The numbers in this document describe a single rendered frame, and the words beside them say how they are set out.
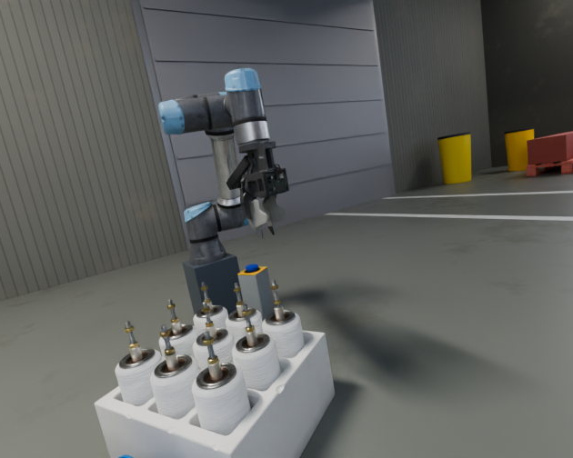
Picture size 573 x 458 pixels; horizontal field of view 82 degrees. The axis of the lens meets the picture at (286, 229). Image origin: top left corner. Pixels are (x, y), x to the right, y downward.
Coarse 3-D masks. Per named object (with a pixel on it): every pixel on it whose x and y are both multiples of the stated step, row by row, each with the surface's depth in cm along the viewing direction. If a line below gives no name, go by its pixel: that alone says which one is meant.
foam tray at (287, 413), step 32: (320, 352) 82; (288, 384) 69; (320, 384) 81; (128, 416) 66; (160, 416) 64; (192, 416) 63; (256, 416) 60; (288, 416) 68; (320, 416) 80; (128, 448) 69; (160, 448) 63; (192, 448) 57; (224, 448) 54; (256, 448) 58; (288, 448) 67
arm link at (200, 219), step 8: (192, 208) 130; (200, 208) 130; (208, 208) 132; (216, 208) 133; (192, 216) 130; (200, 216) 130; (208, 216) 131; (216, 216) 132; (192, 224) 131; (200, 224) 130; (208, 224) 132; (216, 224) 133; (192, 232) 131; (200, 232) 131; (208, 232) 132; (216, 232) 136
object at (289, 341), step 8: (264, 320) 82; (296, 320) 80; (264, 328) 79; (272, 328) 78; (280, 328) 77; (288, 328) 77; (296, 328) 79; (272, 336) 78; (280, 336) 77; (288, 336) 78; (296, 336) 79; (280, 344) 78; (288, 344) 78; (296, 344) 79; (304, 344) 82; (280, 352) 78; (288, 352) 78; (296, 352) 79
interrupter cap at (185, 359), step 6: (180, 360) 70; (186, 360) 69; (156, 366) 68; (162, 366) 68; (180, 366) 67; (186, 366) 66; (156, 372) 66; (162, 372) 66; (168, 372) 66; (174, 372) 65; (180, 372) 65
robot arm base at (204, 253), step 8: (192, 240) 133; (200, 240) 131; (208, 240) 132; (216, 240) 135; (192, 248) 133; (200, 248) 132; (208, 248) 132; (216, 248) 134; (224, 248) 139; (192, 256) 133; (200, 256) 133; (208, 256) 131; (216, 256) 133; (224, 256) 136
